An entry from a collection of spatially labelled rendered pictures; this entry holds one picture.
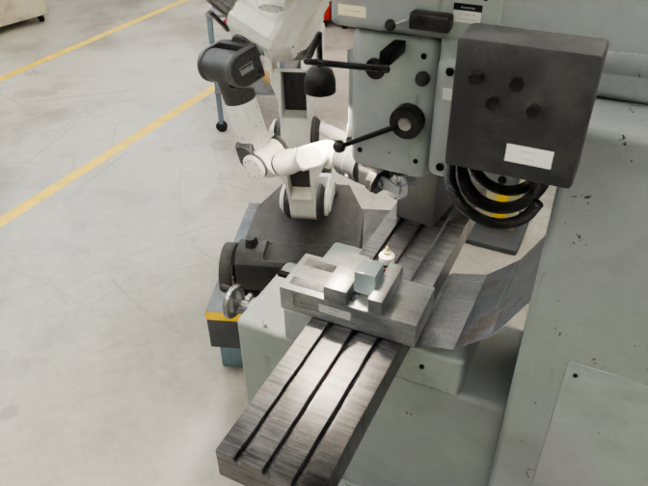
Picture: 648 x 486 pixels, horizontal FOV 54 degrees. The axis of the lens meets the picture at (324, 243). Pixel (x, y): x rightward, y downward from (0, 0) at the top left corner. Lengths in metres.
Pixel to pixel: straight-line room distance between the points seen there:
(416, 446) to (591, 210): 0.96
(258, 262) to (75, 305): 1.21
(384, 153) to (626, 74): 0.50
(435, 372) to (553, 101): 0.87
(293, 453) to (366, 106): 0.73
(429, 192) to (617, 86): 0.75
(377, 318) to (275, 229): 1.16
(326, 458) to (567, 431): 0.57
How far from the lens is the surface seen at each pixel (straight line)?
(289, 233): 2.54
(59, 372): 3.00
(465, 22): 1.24
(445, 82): 1.29
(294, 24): 1.76
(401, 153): 1.40
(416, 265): 1.75
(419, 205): 1.88
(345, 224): 2.59
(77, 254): 3.65
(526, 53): 0.97
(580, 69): 0.96
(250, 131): 1.82
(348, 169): 1.60
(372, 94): 1.37
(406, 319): 1.48
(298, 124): 2.20
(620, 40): 1.22
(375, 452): 2.01
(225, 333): 2.54
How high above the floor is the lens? 2.02
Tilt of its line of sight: 36 degrees down
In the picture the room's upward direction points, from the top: 1 degrees counter-clockwise
